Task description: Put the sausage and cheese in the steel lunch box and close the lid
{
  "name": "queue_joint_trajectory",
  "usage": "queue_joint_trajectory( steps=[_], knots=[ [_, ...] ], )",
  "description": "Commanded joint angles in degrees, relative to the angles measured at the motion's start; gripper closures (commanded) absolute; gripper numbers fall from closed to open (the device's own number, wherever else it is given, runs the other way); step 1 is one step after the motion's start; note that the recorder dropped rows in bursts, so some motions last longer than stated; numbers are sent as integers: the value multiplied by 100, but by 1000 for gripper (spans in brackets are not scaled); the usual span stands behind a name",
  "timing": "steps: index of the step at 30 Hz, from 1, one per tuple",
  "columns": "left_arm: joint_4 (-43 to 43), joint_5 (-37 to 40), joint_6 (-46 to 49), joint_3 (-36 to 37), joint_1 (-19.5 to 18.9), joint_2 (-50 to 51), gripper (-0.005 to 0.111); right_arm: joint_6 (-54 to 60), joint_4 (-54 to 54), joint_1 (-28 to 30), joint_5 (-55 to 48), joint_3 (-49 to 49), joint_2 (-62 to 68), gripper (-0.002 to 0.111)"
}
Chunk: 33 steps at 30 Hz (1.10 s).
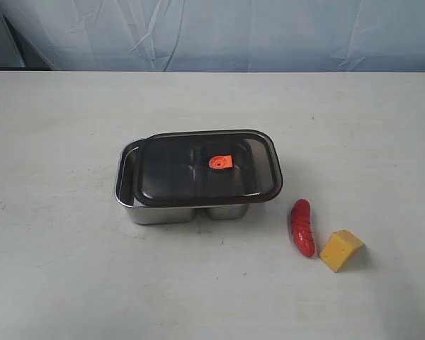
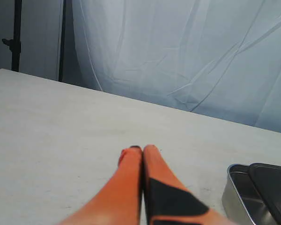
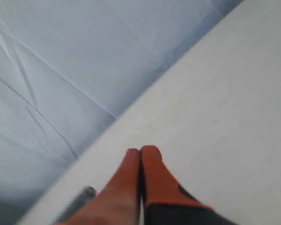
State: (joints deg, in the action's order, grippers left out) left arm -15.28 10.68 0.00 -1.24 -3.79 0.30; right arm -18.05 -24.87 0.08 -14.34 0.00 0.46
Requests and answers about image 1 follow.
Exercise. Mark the dark transparent lunchbox lid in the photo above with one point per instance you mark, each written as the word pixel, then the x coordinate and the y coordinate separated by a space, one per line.
pixel 207 168

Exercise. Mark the red toy sausage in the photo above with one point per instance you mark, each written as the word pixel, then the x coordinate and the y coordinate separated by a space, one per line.
pixel 301 228

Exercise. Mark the yellow toy cheese wedge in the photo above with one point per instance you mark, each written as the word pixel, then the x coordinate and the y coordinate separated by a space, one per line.
pixel 340 247

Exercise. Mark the stainless steel two-compartment lunchbox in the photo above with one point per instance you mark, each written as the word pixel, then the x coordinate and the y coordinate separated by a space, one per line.
pixel 144 215

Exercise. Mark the white backdrop cloth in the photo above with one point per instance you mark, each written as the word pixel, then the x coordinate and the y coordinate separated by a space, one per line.
pixel 223 36

